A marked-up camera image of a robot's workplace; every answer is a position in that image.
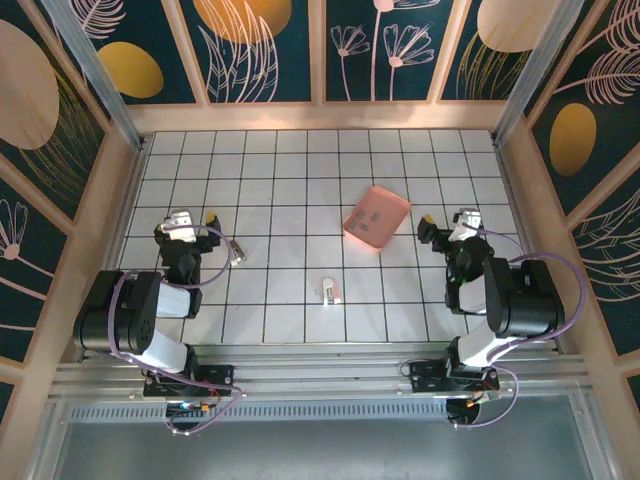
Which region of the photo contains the pink plastic tray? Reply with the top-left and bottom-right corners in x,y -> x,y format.
342,184 -> 413,258

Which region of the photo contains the small white pink tube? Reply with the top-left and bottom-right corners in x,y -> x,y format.
320,276 -> 343,307

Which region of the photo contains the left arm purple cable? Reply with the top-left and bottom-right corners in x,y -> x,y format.
107,223 -> 247,437

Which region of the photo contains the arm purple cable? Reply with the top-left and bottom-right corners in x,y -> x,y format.
107,223 -> 247,437
447,222 -> 587,430

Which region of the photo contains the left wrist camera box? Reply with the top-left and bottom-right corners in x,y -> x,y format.
166,208 -> 197,244

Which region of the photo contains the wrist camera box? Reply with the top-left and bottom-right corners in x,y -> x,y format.
166,208 -> 197,244
452,207 -> 484,232

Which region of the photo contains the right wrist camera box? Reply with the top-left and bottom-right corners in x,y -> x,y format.
452,207 -> 484,232

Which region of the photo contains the aluminium table edge rail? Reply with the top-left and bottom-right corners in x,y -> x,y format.
494,138 -> 562,354
77,138 -> 151,362

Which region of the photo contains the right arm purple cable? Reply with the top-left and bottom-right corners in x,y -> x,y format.
447,222 -> 587,430

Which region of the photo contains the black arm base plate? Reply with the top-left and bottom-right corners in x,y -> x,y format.
408,359 -> 501,395
143,363 -> 236,399

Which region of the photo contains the small controller board with wires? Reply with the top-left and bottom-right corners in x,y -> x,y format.
446,392 -> 501,427
164,398 -> 217,419

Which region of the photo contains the aluminium mounting rail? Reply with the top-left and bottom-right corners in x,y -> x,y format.
49,342 -> 586,401

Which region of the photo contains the aluminium frame post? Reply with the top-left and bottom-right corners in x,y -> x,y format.
38,0 -> 147,151
491,0 -> 587,147

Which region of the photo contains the slotted grey cable duct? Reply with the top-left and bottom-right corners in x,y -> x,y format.
64,402 -> 484,422

